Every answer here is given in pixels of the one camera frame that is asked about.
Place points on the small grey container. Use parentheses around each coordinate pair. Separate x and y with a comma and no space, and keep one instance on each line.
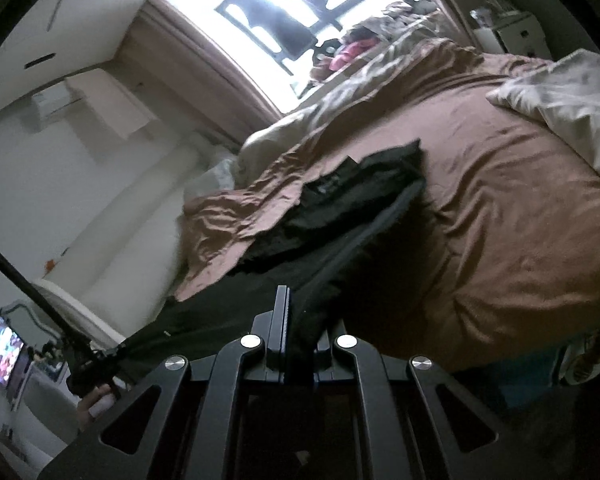
(481,16)

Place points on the person's left hand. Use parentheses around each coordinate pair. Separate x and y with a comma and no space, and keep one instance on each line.
(86,412)

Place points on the white padded headboard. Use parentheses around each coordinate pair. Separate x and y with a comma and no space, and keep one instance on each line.
(130,220)

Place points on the dark hanging jacket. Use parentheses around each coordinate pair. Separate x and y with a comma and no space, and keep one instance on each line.
(285,30)

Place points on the black button shirt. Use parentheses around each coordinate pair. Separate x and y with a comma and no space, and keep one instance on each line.
(330,195)

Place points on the blue printed bed sheet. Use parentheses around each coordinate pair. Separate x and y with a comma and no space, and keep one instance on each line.
(525,380)

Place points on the pink window curtain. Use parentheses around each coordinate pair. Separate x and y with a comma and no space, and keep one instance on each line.
(455,5)
(205,60)

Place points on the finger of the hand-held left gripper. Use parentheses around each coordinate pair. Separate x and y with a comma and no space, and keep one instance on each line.
(115,355)

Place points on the brown plush toy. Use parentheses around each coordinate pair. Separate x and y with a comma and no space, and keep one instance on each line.
(321,69)

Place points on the white wall box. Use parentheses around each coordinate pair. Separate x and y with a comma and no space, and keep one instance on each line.
(115,105)

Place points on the black plush toy white eyes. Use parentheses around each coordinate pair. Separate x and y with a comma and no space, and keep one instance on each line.
(325,47)

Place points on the pile of light clothes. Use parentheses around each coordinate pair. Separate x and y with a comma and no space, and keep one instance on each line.
(395,17)

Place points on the brown duvet with beige underside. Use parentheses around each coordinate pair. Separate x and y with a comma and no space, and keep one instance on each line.
(505,240)

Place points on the white air conditioner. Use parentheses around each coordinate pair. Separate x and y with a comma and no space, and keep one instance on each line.
(55,105)

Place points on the white nightstand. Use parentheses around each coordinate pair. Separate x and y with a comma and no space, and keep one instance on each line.
(520,35)

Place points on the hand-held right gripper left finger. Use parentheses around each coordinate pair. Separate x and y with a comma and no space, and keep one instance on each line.
(280,320)

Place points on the white pillow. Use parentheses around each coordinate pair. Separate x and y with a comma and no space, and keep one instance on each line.
(215,175)

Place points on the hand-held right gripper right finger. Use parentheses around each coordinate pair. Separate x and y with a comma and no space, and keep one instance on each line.
(352,360)

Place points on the television screen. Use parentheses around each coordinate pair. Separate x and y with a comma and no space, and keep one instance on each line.
(2,350)

